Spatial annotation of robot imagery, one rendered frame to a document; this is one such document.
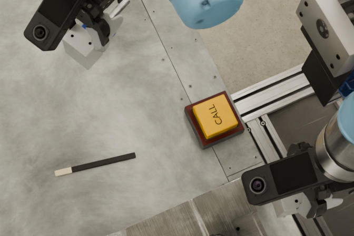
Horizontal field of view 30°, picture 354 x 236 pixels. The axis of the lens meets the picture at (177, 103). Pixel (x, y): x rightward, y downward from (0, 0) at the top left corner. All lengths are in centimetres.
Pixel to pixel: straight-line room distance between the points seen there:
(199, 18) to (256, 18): 145
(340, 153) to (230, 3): 20
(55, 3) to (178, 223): 38
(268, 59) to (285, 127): 36
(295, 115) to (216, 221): 85
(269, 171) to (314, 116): 101
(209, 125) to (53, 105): 28
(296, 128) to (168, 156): 74
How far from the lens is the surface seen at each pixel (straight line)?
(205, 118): 113
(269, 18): 219
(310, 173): 84
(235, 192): 105
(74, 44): 105
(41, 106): 119
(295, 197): 99
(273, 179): 85
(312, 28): 112
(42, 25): 92
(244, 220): 107
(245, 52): 212
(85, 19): 96
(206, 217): 103
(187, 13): 73
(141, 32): 123
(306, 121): 184
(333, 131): 73
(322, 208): 90
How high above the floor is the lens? 190
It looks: 69 degrees down
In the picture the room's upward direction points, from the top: 8 degrees clockwise
